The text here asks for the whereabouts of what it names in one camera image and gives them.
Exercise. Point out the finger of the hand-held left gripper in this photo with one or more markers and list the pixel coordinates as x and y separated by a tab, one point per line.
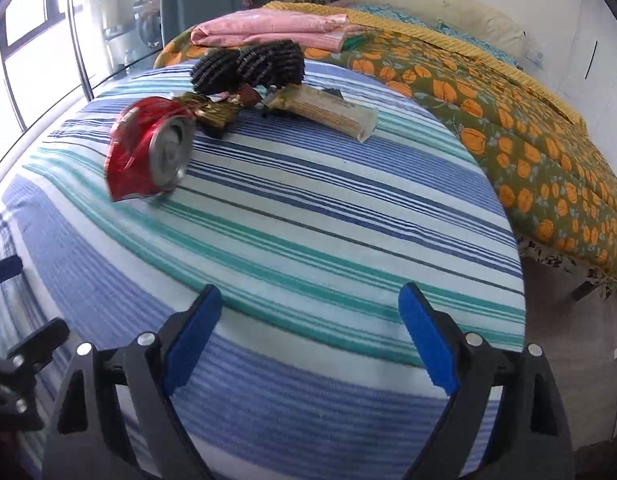
3	269
23	360

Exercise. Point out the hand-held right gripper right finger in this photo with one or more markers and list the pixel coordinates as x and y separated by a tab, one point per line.
428	340

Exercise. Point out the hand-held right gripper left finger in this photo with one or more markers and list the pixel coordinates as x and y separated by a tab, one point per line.
193	340

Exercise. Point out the crushed red drink can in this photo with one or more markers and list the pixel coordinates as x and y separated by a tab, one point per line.
138	150

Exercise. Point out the gold foil wrapper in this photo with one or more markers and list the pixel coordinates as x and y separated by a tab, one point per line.
211	112

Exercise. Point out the cream snack bar wrapper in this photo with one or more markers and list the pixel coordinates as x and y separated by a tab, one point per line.
323	112

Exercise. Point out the dark red small wrapper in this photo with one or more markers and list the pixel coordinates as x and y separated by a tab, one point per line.
249	95

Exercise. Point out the black ribbed plastic tray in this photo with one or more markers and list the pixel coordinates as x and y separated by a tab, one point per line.
216	72

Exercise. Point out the black ribbed cloth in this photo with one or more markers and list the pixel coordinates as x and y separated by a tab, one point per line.
271	62

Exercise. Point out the black white floral bed sheet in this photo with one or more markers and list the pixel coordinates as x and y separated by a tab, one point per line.
563	262

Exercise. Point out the striped tablecloth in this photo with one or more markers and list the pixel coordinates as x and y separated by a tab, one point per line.
288	210

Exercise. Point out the wooden bed leg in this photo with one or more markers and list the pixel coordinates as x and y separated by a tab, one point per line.
583	291

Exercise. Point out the bed with orange floral quilt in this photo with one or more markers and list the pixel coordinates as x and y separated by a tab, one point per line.
538	150

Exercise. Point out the black framed window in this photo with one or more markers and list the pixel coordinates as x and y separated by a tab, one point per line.
23	15

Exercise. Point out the glass sliding door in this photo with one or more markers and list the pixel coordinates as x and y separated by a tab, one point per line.
113	10

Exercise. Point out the washing machine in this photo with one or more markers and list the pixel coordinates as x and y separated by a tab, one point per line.
148	17

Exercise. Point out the teal patterned pillow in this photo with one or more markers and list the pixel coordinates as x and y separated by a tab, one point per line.
488	47
393	11

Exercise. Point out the yellow blanket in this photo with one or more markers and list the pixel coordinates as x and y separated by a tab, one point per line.
438	35

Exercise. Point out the green cloth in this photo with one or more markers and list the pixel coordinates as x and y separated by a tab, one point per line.
358	37

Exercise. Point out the pink folded sheet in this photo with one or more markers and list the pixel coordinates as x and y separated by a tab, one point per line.
268	27

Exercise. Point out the blue curtain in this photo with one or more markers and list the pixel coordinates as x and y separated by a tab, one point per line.
198	0

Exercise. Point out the white wardrobe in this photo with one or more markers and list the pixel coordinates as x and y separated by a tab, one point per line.
603	35

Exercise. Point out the white wall socket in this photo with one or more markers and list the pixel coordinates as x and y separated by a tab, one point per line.
534	57

